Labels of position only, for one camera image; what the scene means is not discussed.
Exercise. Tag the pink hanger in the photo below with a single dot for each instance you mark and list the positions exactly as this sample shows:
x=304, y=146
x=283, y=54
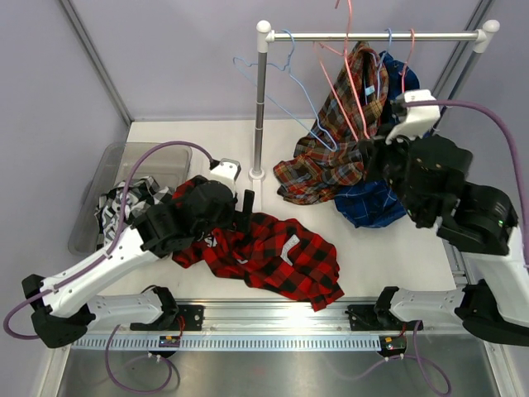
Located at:
x=406, y=62
x=316, y=46

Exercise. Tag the aluminium rail base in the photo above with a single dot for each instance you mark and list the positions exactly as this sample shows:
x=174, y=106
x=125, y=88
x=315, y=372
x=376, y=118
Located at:
x=260, y=316

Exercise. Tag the blue hanger right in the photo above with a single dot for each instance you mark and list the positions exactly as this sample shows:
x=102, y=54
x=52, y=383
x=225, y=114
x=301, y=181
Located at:
x=380, y=63

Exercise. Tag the white slotted cable duct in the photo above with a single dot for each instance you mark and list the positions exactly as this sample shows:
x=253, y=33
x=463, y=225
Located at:
x=232, y=343

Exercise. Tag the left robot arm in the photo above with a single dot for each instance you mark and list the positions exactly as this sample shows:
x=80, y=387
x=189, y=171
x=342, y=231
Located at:
x=67, y=306

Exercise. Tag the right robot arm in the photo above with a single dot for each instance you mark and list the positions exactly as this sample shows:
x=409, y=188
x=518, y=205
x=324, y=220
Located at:
x=428, y=175

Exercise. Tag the brown plaid shirt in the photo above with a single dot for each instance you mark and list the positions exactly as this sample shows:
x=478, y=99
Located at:
x=327, y=158

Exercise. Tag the blue shirt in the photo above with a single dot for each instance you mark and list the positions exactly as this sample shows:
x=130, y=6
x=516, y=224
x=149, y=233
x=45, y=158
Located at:
x=374, y=204

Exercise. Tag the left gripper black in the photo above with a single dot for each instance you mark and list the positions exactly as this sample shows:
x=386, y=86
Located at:
x=239, y=218

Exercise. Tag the clear plastic bin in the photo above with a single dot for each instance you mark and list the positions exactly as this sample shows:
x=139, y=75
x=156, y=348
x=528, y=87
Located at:
x=168, y=167

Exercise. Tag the clothes rack metal white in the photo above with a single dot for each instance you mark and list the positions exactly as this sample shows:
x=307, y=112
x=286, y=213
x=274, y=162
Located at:
x=479, y=37

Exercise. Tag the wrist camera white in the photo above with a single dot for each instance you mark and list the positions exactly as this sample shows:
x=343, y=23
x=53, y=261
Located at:
x=415, y=114
x=225, y=171

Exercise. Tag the red black plaid shirt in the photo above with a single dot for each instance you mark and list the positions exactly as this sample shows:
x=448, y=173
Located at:
x=279, y=256

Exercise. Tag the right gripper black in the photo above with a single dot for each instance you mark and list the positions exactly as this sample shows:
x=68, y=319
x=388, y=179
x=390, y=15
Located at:
x=375, y=150

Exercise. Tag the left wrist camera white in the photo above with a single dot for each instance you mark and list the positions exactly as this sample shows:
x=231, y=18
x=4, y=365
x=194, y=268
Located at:
x=225, y=171

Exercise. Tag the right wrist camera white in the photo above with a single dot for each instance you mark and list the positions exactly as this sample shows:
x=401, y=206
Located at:
x=415, y=114

